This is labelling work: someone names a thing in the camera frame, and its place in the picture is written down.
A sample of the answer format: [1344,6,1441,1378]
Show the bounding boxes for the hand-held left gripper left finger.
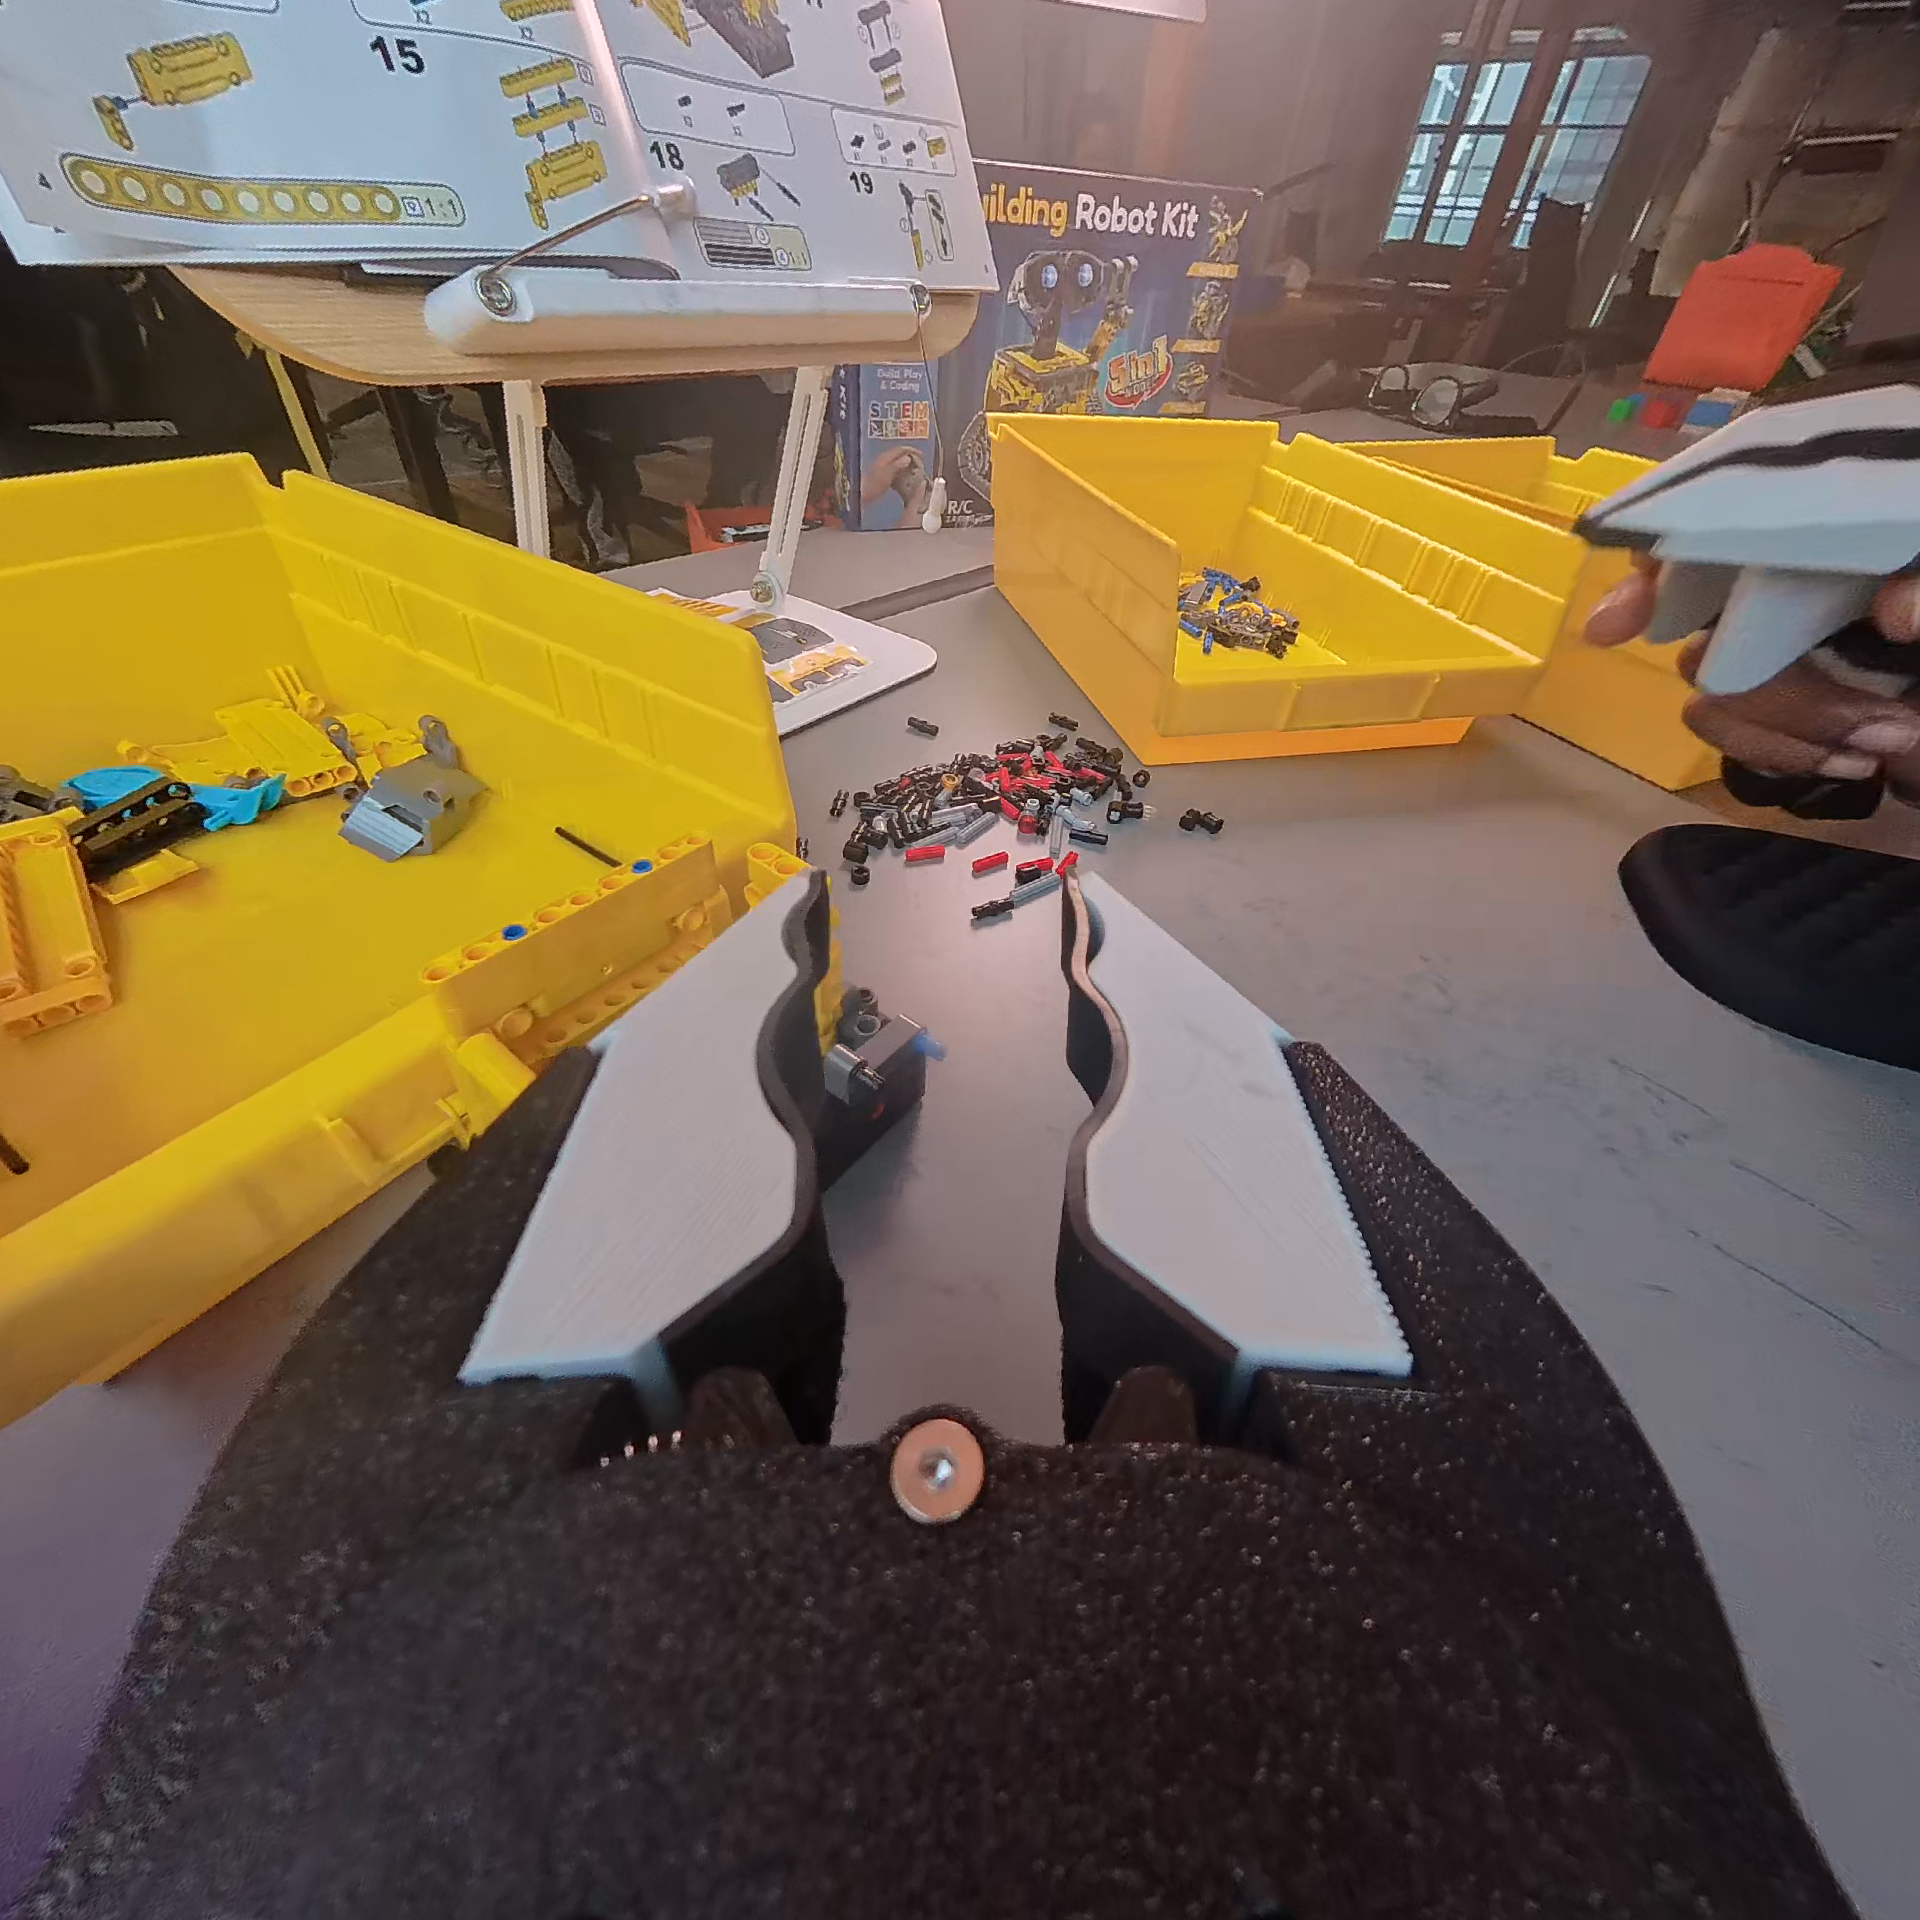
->
[457,868,845,1451]

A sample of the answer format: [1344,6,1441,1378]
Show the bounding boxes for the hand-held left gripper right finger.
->
[1054,868,1419,1451]

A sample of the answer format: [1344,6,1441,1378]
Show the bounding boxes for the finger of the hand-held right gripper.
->
[1586,446,1920,574]
[1571,384,1920,548]

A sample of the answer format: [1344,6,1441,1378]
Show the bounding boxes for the yellow grey lego build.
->
[417,828,950,1118]

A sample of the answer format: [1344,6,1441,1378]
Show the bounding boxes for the heap of mixed lego parts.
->
[1170,565,1302,664]

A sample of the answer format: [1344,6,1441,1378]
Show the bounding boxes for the yellow storage bin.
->
[986,408,1586,770]
[1338,431,1729,794]
[0,450,803,1431]

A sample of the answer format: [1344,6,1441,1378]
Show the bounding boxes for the pile of lego pins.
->
[813,702,1223,922]

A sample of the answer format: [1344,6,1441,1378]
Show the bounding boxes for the lego instruction booklet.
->
[656,589,875,710]

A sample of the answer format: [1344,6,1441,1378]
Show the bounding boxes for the loose lego gear parts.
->
[0,657,491,1041]

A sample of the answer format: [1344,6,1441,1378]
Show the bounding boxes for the lego set box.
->
[828,154,1264,536]

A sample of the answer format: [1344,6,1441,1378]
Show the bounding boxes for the person's right hand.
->
[1579,570,1920,823]

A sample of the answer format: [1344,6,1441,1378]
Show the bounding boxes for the orange container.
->
[1639,252,1846,395]

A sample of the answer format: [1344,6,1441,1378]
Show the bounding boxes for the black padded armrest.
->
[1616,823,1920,1073]

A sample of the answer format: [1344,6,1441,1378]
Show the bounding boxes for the paned window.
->
[1377,49,1654,252]

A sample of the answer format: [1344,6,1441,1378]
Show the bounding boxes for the white board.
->
[641,582,941,740]

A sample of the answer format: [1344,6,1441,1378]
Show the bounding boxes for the coiled black cable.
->
[1362,358,1505,433]

